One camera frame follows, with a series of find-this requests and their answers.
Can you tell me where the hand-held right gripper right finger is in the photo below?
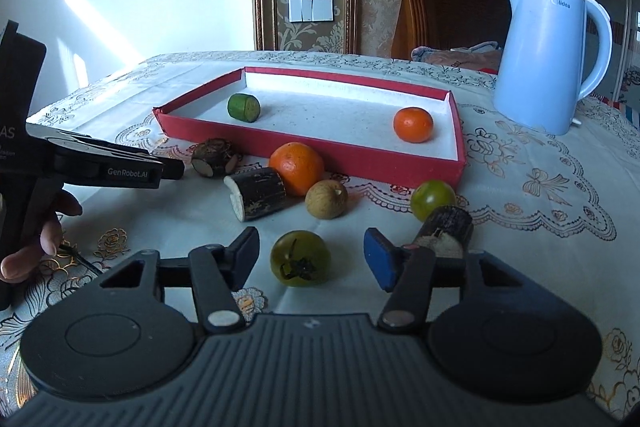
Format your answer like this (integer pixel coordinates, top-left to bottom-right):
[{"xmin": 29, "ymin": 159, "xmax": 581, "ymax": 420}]
[{"xmin": 363, "ymin": 228, "xmax": 541, "ymax": 333}]

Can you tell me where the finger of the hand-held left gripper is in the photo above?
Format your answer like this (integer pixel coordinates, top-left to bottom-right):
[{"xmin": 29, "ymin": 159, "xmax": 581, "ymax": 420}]
[
  {"xmin": 52, "ymin": 147, "xmax": 185, "ymax": 188},
  {"xmin": 27, "ymin": 123, "xmax": 151, "ymax": 158}
]

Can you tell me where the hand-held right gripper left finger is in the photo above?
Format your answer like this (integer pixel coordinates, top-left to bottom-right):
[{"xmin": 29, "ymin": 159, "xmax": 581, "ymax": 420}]
[{"xmin": 100, "ymin": 227, "xmax": 261, "ymax": 334}]

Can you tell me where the green tomato with stem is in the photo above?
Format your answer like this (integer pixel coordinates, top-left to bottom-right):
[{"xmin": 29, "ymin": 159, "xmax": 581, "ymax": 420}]
[{"xmin": 270, "ymin": 230, "xmax": 332, "ymax": 288}]

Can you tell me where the dark sugarcane piece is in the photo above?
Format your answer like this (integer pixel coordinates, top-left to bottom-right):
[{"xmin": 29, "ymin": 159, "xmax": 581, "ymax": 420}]
[
  {"xmin": 415, "ymin": 205, "xmax": 474, "ymax": 260},
  {"xmin": 223, "ymin": 167, "xmax": 288, "ymax": 223}
]

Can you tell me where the tan longan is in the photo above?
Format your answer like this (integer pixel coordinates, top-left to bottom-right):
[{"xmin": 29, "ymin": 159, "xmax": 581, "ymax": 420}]
[{"xmin": 305, "ymin": 180, "xmax": 349, "ymax": 220}]

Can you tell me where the dark water chestnut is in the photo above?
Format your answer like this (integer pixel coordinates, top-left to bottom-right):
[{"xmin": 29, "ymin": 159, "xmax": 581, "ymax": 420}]
[{"xmin": 191, "ymin": 138, "xmax": 237, "ymax": 180}]

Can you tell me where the large orange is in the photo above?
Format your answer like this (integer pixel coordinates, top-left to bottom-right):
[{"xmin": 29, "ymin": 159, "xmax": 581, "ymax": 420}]
[{"xmin": 269, "ymin": 142, "xmax": 326, "ymax": 198}]

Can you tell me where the red shallow cardboard tray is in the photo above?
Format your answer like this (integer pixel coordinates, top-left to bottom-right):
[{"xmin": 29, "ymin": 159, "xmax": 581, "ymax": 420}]
[{"xmin": 152, "ymin": 67, "xmax": 468, "ymax": 190}]

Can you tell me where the person's left hand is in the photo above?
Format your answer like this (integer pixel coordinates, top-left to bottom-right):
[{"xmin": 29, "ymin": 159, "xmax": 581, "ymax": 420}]
[{"xmin": 1, "ymin": 191, "xmax": 82, "ymax": 283}]

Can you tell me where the green cucumber chunk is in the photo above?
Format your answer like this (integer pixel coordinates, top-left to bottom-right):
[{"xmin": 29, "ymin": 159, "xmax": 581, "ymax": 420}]
[{"xmin": 227, "ymin": 93, "xmax": 262, "ymax": 124}]

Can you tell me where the small orange tangerine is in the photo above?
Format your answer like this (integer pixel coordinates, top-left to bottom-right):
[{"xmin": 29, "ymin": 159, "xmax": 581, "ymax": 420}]
[{"xmin": 393, "ymin": 107, "xmax": 434, "ymax": 144}]

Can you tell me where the white embroidered tablecloth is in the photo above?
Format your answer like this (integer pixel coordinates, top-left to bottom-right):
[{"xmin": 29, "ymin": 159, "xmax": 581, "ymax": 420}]
[{"xmin": 0, "ymin": 51, "xmax": 640, "ymax": 423}]

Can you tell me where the pink striped blanket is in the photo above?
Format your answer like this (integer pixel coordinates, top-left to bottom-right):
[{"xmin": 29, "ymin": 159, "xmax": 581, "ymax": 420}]
[{"xmin": 411, "ymin": 41, "xmax": 503, "ymax": 75}]

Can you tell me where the light blue electric kettle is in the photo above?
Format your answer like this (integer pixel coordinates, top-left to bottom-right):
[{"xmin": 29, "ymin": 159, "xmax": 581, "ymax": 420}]
[{"xmin": 492, "ymin": 0, "xmax": 613, "ymax": 136}]

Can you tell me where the wooden bed headboard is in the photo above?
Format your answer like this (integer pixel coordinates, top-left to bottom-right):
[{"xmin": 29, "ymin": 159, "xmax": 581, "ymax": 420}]
[{"xmin": 390, "ymin": 0, "xmax": 511, "ymax": 60}]

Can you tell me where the white wall light switch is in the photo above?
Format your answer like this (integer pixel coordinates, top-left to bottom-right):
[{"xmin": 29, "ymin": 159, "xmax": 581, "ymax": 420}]
[{"xmin": 289, "ymin": 0, "xmax": 334, "ymax": 22}]

